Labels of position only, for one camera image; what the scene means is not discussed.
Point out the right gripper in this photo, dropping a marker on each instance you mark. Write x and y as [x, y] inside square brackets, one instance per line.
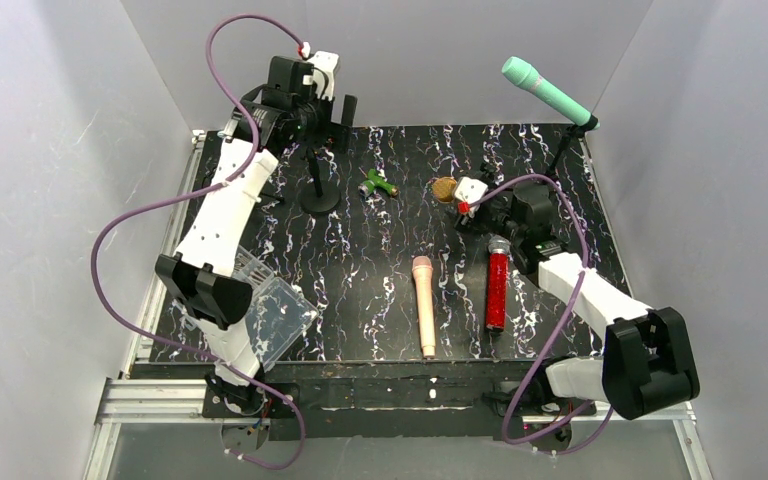
[480, 210]

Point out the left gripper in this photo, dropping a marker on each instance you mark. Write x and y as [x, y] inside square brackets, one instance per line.
[330, 115]

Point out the red glitter microphone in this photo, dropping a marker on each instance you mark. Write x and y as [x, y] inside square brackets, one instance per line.
[496, 293]

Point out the gold microphone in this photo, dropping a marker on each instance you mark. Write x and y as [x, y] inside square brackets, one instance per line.
[443, 189]

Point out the pink microphone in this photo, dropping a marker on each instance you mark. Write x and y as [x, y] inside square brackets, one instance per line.
[422, 272]

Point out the black round base clip stand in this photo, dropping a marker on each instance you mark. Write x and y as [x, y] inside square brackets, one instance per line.
[318, 197]

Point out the black tripod shock mount stand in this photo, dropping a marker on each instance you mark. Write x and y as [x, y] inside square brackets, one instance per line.
[266, 197]

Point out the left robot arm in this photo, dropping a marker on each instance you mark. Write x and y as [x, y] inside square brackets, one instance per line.
[277, 115]

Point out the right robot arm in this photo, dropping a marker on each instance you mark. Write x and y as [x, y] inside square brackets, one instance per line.
[647, 362]

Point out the black round base shock stand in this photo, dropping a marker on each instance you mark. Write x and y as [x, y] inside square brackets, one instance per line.
[490, 175]

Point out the black tall tripod stand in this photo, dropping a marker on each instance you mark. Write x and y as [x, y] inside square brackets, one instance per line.
[572, 134]

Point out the teal microphone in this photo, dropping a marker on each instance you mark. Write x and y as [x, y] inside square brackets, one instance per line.
[524, 76]

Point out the clear plastic screw box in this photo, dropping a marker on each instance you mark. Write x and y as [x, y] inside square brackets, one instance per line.
[277, 316]

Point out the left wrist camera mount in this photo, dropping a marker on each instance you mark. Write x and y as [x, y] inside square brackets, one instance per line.
[322, 77]

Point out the green hose splitter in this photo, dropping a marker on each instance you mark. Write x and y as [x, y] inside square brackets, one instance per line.
[375, 180]

